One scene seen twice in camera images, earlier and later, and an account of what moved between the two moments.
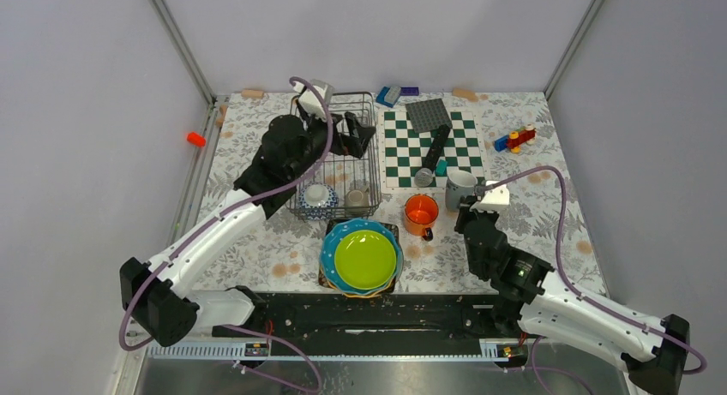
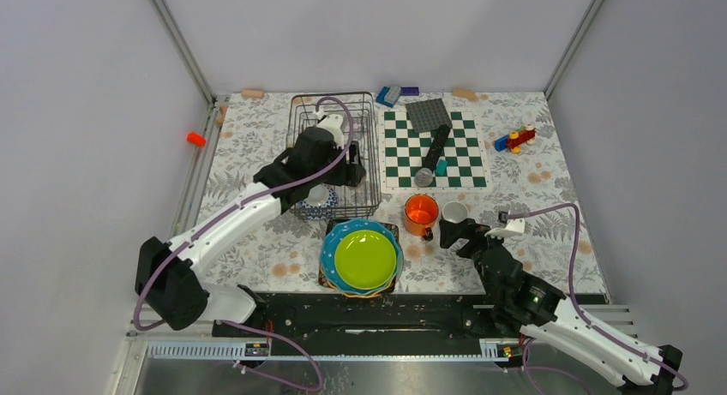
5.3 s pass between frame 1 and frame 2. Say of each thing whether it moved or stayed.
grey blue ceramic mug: moved
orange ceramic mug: stayed
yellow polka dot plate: stayed
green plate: stayed
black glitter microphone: stayed
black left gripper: moved
